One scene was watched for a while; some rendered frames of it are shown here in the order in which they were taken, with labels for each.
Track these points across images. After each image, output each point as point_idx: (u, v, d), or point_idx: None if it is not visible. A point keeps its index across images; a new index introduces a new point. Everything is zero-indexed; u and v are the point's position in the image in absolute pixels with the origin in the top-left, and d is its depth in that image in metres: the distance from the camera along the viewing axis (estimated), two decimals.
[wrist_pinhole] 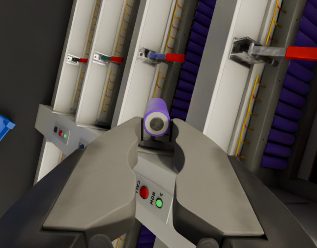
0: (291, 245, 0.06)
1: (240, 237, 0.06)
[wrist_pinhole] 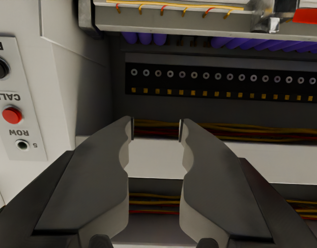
0: None
1: (247, 240, 0.06)
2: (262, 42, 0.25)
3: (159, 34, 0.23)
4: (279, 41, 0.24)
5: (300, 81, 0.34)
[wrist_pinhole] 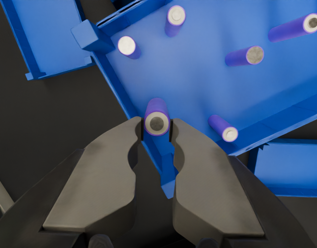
0: (291, 245, 0.06)
1: (240, 237, 0.06)
2: None
3: None
4: None
5: None
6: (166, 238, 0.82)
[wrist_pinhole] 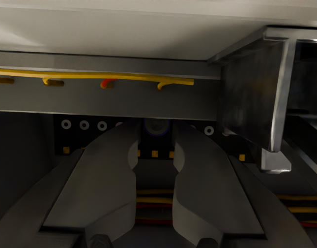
0: (291, 245, 0.06)
1: (240, 237, 0.06)
2: None
3: None
4: None
5: None
6: None
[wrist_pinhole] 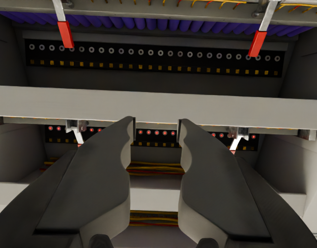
0: None
1: (245, 239, 0.06)
2: (103, 19, 0.33)
3: (20, 12, 0.32)
4: (111, 17, 0.32)
5: (169, 54, 0.41)
6: None
